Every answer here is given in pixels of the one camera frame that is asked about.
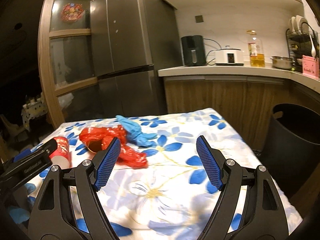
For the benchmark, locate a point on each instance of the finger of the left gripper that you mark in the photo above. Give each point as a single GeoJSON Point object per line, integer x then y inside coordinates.
{"type": "Point", "coordinates": [22, 155]}
{"type": "Point", "coordinates": [14, 175]}

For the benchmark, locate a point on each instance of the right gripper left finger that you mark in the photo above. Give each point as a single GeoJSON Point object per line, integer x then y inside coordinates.
{"type": "Point", "coordinates": [52, 216]}

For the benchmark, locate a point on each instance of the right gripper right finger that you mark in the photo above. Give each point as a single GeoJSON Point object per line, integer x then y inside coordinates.
{"type": "Point", "coordinates": [263, 215]}

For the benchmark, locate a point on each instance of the red paper cup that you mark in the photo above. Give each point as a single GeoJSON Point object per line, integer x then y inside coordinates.
{"type": "Point", "coordinates": [61, 156]}

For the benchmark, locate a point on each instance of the blue glove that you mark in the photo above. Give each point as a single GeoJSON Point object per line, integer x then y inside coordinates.
{"type": "Point", "coordinates": [135, 135]}

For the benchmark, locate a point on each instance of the black plastic trash bin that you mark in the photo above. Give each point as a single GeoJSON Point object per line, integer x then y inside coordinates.
{"type": "Point", "coordinates": [291, 148]}

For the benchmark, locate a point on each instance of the floral blue white tablecloth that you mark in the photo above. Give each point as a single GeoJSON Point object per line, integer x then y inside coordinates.
{"type": "Point", "coordinates": [172, 198]}

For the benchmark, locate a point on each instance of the wooden glass door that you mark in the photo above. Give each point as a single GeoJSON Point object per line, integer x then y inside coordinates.
{"type": "Point", "coordinates": [66, 68]}

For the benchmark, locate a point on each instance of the wooden lower cabinet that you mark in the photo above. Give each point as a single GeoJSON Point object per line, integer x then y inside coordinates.
{"type": "Point", "coordinates": [245, 102]}

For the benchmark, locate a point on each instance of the stainless steel bowl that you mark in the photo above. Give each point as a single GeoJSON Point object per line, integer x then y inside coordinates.
{"type": "Point", "coordinates": [280, 62]}

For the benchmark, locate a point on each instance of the white slow cooker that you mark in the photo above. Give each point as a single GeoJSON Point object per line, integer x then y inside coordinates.
{"type": "Point", "coordinates": [229, 57]}

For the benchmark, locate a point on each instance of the pink utensil basket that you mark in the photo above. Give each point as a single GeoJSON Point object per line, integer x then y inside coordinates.
{"type": "Point", "coordinates": [310, 66]}

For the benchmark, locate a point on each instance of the dark grey refrigerator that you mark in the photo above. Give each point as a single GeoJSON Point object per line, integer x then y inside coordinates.
{"type": "Point", "coordinates": [132, 40]}

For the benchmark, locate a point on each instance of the cooking oil bottle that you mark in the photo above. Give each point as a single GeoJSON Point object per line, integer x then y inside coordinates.
{"type": "Point", "coordinates": [255, 48]}

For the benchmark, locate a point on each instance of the black air fryer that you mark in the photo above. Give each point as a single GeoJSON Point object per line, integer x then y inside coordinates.
{"type": "Point", "coordinates": [193, 50]}

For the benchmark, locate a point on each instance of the black dish rack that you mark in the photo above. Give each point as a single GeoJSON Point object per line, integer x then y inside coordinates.
{"type": "Point", "coordinates": [302, 40]}

